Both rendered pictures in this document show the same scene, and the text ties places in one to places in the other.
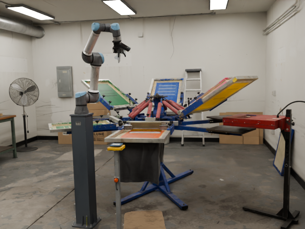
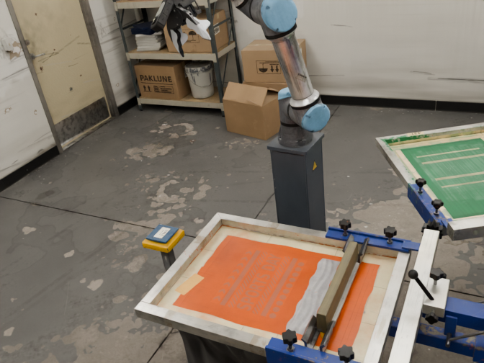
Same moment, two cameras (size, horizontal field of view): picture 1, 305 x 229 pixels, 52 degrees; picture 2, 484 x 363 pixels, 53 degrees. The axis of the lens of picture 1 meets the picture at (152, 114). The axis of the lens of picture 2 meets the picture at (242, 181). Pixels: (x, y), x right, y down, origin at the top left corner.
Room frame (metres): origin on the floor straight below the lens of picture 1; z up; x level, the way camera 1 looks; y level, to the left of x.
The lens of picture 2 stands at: (3.66, -1.10, 2.12)
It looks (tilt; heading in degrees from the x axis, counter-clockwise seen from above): 30 degrees down; 110
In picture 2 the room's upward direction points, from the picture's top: 8 degrees counter-clockwise
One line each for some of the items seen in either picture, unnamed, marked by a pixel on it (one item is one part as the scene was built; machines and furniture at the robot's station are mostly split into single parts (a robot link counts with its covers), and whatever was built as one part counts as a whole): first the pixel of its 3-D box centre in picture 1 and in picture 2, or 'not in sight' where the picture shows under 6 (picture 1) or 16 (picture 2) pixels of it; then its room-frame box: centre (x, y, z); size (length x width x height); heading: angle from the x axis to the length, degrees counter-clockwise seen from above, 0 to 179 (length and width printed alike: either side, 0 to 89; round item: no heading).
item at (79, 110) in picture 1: (81, 108); (294, 128); (3.25, 0.74, 1.25); 0.15 x 0.15 x 0.10
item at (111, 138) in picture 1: (142, 133); (277, 281); (3.29, 0.11, 0.97); 0.79 x 0.58 x 0.04; 170
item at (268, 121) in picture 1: (257, 121); not in sight; (3.41, -1.16, 1.06); 0.61 x 0.46 x 0.12; 50
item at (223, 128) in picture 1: (199, 128); not in sight; (3.89, -0.58, 0.91); 1.34 x 0.40 x 0.08; 50
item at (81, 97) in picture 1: (81, 97); (293, 103); (3.25, 0.74, 1.37); 0.13 x 0.12 x 0.14; 129
